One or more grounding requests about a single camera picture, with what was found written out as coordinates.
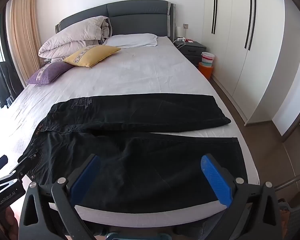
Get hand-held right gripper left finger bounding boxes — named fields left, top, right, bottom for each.
left=19, top=154, right=102, bottom=240

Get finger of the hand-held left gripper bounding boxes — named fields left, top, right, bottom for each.
left=9, top=151, right=43, bottom=180

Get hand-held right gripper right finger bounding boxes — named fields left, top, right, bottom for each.
left=200, top=154, right=284, bottom=240

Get black pants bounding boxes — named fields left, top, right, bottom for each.
left=17, top=93, right=248, bottom=209

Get person's left hand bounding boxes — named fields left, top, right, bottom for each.
left=1, top=202, right=20, bottom=240

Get black jacket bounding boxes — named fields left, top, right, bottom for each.
left=0, top=61, right=24, bottom=108

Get grey plastic basket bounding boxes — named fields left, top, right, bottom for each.
left=277, top=192, right=300, bottom=240

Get purple cushion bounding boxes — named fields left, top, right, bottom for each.
left=27, top=61, right=74, bottom=85

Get orange stool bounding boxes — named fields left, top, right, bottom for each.
left=198, top=62, right=213, bottom=80

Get bed with white sheet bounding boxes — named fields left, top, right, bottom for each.
left=0, top=34, right=259, bottom=233

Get white door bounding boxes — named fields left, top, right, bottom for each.
left=281, top=17, right=300, bottom=143

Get striped white bucket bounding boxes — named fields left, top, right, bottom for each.
left=201, top=52, right=215, bottom=67

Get yellow cushion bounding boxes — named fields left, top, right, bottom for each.
left=62, top=45, right=122, bottom=67

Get beige curtain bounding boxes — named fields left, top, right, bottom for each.
left=9, top=0, right=42, bottom=80

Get white wardrobe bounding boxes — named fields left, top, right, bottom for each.
left=204, top=0, right=287, bottom=125

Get dark grey nightstand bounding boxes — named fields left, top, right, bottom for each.
left=173, top=40, right=207, bottom=67

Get beige pillow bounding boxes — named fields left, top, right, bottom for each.
left=38, top=16, right=113, bottom=63

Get white pillow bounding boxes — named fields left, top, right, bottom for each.
left=104, top=33, right=158, bottom=49

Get grey padded headboard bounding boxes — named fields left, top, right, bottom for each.
left=55, top=0, right=177, bottom=38

